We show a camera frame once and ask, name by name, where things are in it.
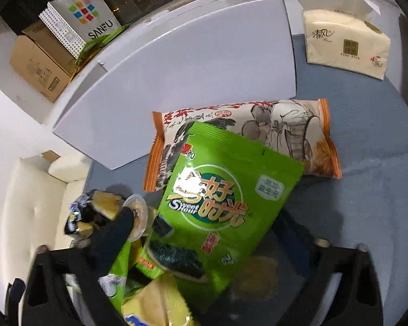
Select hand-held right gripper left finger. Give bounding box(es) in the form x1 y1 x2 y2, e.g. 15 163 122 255
24 207 137 326

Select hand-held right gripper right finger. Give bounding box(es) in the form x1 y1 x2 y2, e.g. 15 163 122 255
279 209 385 326

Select dark blue yellow snack packet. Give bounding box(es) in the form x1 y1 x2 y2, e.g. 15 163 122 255
64 189 125 242

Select clear jelly cup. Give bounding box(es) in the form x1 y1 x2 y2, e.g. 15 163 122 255
122 193 149 242

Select small green snack packet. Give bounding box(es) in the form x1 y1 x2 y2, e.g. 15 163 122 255
104 239 134 310

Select green seaweed snack packet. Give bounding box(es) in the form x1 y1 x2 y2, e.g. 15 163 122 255
146 121 305 284

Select beige snack packet orange edges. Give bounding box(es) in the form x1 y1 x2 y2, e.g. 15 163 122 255
143 98 342 193

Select white cardboard box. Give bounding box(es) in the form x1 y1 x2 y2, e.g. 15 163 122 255
52 0 298 170

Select clear packet yellow chips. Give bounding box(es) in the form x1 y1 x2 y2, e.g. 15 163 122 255
221 236 296 316

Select cream sofa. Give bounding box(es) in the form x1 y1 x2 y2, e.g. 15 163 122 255
2 149 93 255

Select brown cardboard box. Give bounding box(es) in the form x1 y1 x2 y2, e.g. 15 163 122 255
10 20 86 103

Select pile of green packets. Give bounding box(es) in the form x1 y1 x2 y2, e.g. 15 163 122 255
74 24 131 72

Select cream tissue pack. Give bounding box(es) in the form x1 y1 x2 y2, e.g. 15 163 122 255
302 8 391 81

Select white paper shopping bag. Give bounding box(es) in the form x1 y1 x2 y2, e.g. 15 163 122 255
39 0 123 59

